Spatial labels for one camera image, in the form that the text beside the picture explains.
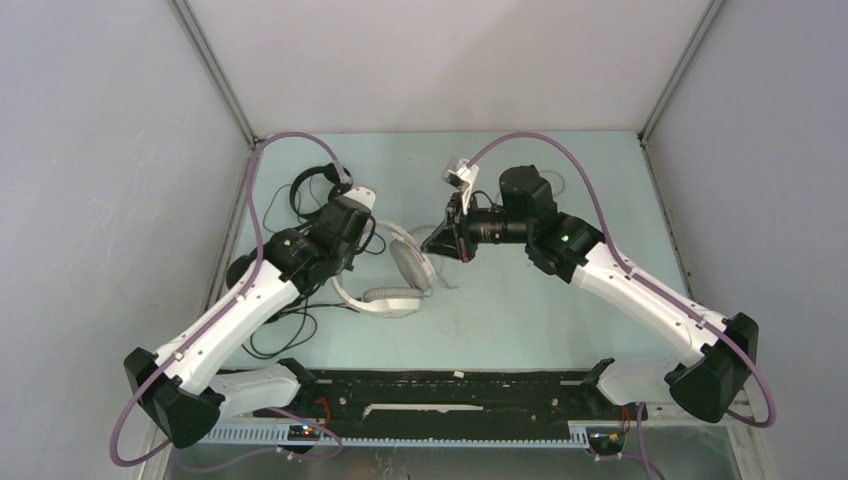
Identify black cable with two plugs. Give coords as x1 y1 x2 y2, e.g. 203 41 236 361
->
241 298 359 361

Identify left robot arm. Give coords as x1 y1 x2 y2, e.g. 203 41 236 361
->
124 187 376 448

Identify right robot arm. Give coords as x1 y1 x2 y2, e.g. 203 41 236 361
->
422 164 759 423

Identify aluminium frame rail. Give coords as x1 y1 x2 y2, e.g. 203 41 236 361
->
168 0 258 306

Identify white headphones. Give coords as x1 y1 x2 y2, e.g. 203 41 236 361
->
331 220 437 318

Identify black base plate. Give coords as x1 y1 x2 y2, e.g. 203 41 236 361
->
280 358 639 440

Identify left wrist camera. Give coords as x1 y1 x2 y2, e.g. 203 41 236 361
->
328 183 376 212

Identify white cable duct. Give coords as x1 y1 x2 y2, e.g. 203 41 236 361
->
199 422 589 449

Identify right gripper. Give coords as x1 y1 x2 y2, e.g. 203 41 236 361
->
420 191 532 265

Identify blue black headphones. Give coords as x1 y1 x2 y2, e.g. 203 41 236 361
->
225 248 264 291

